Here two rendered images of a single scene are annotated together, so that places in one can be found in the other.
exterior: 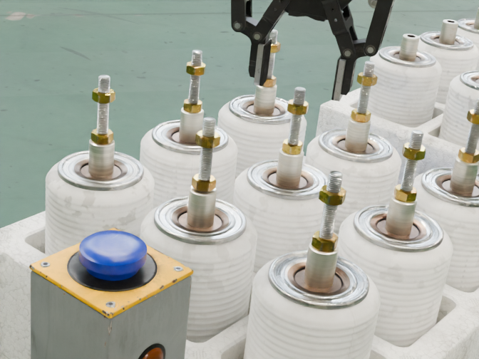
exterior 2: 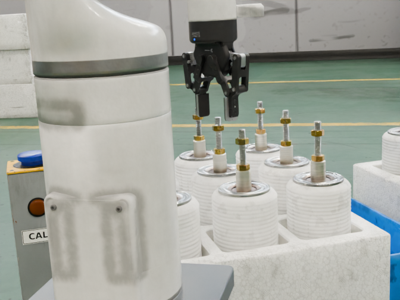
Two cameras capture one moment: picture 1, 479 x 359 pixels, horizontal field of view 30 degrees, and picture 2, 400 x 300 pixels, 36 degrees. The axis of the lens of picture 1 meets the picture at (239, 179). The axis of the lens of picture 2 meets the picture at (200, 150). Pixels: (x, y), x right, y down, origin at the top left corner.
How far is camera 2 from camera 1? 0.64 m
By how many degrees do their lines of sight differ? 39
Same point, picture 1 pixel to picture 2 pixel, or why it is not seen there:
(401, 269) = (225, 205)
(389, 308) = (224, 230)
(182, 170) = (183, 169)
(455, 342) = (257, 255)
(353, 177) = (270, 176)
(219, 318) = not seen: hidden behind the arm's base
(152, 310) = (34, 178)
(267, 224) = (197, 190)
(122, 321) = (15, 178)
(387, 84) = (386, 147)
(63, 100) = not seen: hidden behind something
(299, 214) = (208, 184)
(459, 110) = not seen: outside the picture
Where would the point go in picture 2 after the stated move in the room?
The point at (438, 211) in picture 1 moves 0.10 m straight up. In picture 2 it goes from (290, 188) to (288, 122)
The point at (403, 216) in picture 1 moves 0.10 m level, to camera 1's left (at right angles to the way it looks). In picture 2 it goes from (238, 179) to (185, 171)
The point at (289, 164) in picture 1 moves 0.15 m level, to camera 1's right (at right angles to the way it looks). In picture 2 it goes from (215, 159) to (297, 170)
